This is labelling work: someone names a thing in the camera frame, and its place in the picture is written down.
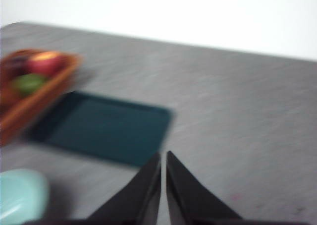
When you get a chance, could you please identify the dark rectangular tray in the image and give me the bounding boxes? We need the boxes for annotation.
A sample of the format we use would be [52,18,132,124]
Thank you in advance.
[27,91,177,169]

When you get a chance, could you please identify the brown wicker basket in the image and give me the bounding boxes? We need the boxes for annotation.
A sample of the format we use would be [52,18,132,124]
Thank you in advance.
[0,48,83,147]

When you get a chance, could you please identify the dark purple fruit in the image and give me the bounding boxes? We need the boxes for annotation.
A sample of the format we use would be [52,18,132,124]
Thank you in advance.
[4,54,28,71]

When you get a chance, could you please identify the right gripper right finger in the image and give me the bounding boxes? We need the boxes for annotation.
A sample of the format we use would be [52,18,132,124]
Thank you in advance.
[165,150,246,225]

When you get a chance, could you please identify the red apple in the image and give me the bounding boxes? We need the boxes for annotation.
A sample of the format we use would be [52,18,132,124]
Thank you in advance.
[26,52,65,75]

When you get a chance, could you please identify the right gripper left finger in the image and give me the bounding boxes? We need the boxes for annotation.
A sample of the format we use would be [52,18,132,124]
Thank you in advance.
[84,152,162,225]

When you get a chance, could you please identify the green avocado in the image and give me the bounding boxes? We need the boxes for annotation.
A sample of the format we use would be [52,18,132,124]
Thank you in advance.
[12,73,48,96]

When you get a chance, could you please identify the teal ribbed bowl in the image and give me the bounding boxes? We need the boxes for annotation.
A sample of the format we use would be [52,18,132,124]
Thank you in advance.
[0,169,50,225]

